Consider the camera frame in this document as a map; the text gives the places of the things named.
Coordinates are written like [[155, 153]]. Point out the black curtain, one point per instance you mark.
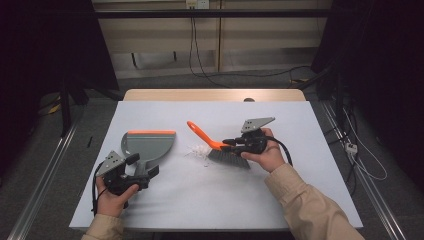
[[43, 43], [383, 50]]

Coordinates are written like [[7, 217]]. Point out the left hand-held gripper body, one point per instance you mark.
[[116, 180]]

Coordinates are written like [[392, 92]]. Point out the white power strip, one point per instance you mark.
[[351, 148]]

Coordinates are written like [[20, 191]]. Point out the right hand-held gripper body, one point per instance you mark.
[[253, 138]]

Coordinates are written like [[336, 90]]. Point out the grey dustpan with orange edge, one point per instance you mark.
[[150, 146]]

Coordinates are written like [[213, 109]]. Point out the white wall socket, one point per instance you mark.
[[197, 3]]

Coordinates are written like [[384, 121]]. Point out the white board mat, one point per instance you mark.
[[213, 206]]

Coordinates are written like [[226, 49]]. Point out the wooden table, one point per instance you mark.
[[200, 95]]

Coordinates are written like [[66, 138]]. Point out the dark round table grommet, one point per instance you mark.
[[249, 99]]

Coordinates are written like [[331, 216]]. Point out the person's left hand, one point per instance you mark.
[[113, 200]]

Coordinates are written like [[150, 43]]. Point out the person's right hand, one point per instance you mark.
[[266, 156]]

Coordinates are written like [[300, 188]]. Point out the metal floor rail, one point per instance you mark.
[[370, 186], [43, 186]]

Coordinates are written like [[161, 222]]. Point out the black metal stand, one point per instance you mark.
[[65, 110]]

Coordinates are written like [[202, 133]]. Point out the orange brush with grey bristles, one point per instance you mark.
[[216, 150]]

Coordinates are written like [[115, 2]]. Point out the pile of white paper scraps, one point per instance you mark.
[[200, 151]]

